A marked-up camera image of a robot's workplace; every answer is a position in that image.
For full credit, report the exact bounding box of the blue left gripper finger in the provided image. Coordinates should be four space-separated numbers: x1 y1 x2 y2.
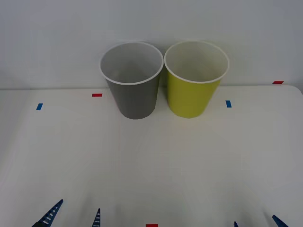
31 199 64 227
91 208 101 227

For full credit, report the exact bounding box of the grey plastic waste bin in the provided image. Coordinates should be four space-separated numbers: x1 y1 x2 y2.
98 41 165 120

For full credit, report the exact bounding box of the yellow-green plastic waste bin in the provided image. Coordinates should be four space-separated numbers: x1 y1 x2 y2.
163 40 230 119

